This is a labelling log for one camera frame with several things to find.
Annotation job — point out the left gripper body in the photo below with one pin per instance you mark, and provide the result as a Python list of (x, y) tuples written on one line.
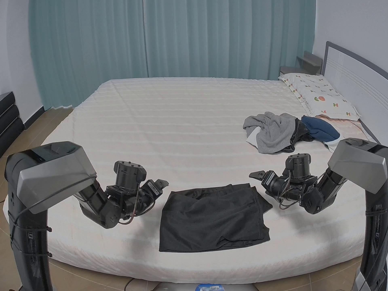
[(150, 195)]

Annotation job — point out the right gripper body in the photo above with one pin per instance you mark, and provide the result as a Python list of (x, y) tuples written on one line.
[(274, 185)]

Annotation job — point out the black T-shirt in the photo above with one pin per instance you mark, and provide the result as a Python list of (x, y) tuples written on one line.
[(212, 220)]

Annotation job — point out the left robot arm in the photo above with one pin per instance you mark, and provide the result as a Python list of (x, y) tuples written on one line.
[(51, 174)]

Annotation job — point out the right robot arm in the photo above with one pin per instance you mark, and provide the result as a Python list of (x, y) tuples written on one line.
[(357, 162)]

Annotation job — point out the pile of clothes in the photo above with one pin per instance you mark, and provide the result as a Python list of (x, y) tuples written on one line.
[(272, 132)]

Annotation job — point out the bed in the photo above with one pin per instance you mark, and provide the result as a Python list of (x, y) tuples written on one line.
[(182, 126)]

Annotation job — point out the white printed pillow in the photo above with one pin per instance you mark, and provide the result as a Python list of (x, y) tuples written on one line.
[(318, 92)]

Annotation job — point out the grey bedside table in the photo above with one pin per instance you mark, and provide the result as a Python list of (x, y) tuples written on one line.
[(309, 61)]

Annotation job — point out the black chest of drawers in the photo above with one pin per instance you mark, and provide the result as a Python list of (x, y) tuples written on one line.
[(9, 123)]

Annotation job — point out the blue-green curtain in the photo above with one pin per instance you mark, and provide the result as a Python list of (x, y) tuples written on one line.
[(227, 26), (91, 41)]

